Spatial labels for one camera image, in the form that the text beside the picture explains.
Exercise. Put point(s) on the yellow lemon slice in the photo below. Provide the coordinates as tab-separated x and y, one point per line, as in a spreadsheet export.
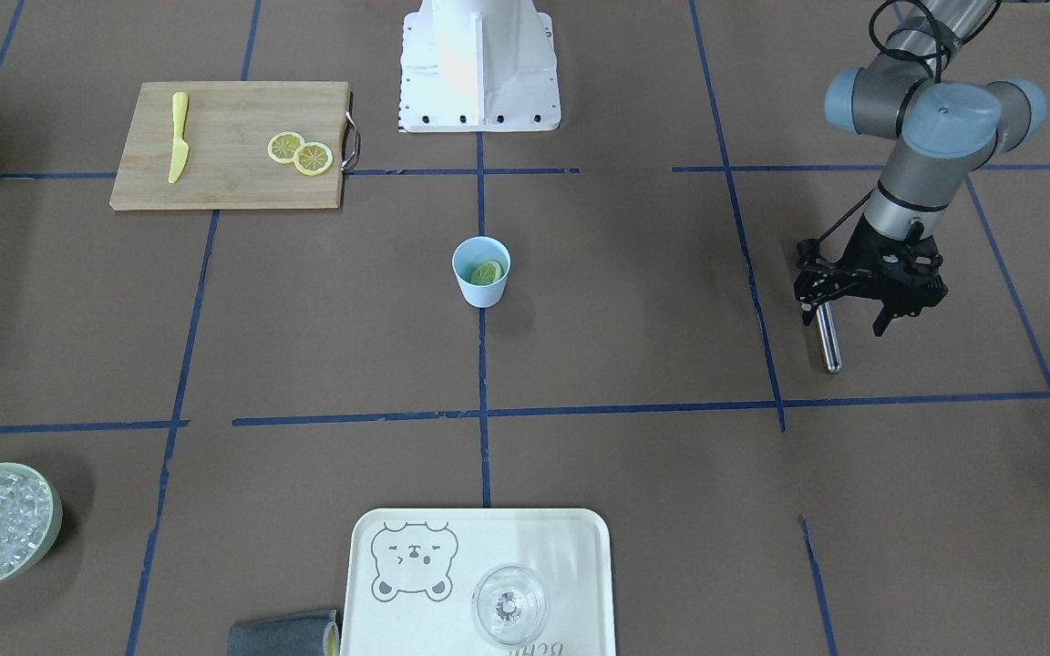
487	273

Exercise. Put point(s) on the yellow plastic knife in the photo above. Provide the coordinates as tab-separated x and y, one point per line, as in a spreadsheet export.
180	149

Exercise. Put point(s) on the grey folded cloth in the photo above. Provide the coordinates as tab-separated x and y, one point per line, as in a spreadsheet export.
312	633

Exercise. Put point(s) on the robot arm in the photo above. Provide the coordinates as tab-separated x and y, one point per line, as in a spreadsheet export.
941	131

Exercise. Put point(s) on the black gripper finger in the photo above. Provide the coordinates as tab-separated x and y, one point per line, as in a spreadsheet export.
892	310
810	303

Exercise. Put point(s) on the light blue cup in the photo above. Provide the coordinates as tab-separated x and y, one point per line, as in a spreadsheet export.
472	252

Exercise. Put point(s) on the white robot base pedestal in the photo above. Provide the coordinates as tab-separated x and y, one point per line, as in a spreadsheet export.
478	66

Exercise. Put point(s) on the cream bear tray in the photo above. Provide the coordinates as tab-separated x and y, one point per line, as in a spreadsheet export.
412	572

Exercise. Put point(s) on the bamboo cutting board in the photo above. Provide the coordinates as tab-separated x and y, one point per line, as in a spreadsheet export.
228	127

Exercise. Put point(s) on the clear wine glass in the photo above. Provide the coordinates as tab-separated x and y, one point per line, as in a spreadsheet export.
511	606

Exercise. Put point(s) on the steel muddler with black cap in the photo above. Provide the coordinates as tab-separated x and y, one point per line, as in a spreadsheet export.
830	344

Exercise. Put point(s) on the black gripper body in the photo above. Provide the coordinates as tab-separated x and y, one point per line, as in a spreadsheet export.
822	281

